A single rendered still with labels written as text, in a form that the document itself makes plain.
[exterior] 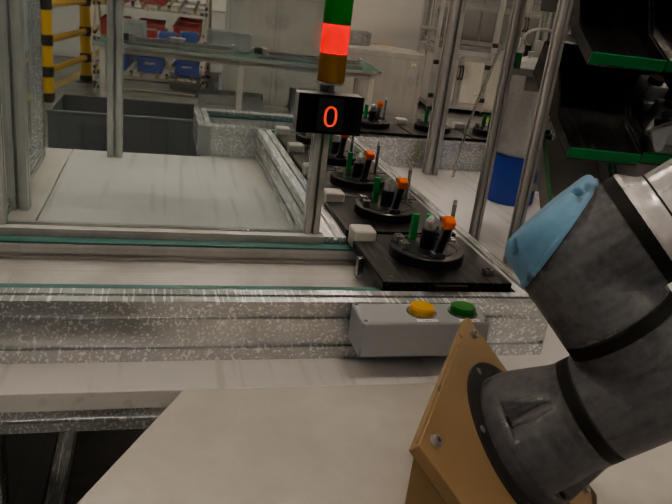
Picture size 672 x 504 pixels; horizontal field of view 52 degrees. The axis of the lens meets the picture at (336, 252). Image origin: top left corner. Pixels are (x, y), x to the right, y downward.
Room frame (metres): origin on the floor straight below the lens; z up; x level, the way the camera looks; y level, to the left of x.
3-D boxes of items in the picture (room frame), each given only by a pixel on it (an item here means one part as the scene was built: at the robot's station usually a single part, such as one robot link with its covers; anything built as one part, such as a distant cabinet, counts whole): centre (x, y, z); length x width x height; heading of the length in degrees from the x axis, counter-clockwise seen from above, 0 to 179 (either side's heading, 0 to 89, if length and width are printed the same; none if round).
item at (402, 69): (9.02, 0.48, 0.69); 2.42 x 1.03 x 1.38; 97
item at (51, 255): (1.15, 0.13, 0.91); 0.84 x 0.28 x 0.10; 106
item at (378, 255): (1.21, -0.17, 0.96); 0.24 x 0.24 x 0.02; 16
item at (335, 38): (1.27, 0.05, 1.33); 0.05 x 0.05 x 0.05
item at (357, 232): (1.27, -0.05, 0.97); 0.05 x 0.05 x 0.04; 16
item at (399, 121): (2.64, -0.31, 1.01); 0.24 x 0.24 x 0.13; 16
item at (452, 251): (1.21, -0.17, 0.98); 0.14 x 0.14 x 0.02
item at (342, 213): (1.45, -0.10, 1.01); 0.24 x 0.24 x 0.13; 16
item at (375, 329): (0.98, -0.14, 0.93); 0.21 x 0.07 x 0.06; 106
